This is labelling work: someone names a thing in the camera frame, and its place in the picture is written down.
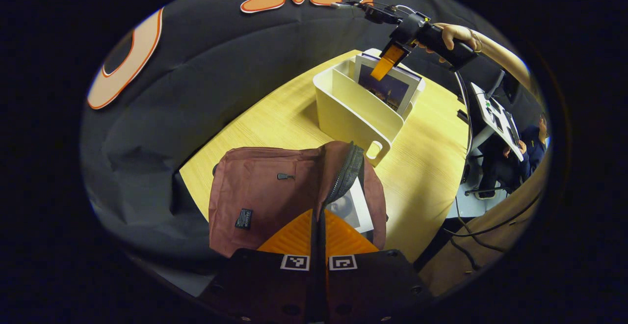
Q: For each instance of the dark computer monitor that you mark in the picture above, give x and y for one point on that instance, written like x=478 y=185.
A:
x=510 y=86

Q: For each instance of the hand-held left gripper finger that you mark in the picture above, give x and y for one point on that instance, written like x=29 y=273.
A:
x=324 y=284
x=314 y=275

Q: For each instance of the white portrait cover book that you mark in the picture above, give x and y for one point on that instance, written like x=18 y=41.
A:
x=355 y=206

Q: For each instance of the cream plastic bookshelf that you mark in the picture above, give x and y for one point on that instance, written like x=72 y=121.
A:
x=348 y=113

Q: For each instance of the wooden side table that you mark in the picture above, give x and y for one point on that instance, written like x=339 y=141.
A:
x=481 y=250

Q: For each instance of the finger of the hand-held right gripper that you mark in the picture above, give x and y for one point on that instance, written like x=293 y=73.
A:
x=387 y=61

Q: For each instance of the maroon schoolbag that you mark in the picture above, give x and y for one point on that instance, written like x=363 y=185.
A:
x=265 y=191

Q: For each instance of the dark blue cover book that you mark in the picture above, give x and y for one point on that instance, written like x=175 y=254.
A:
x=392 y=91

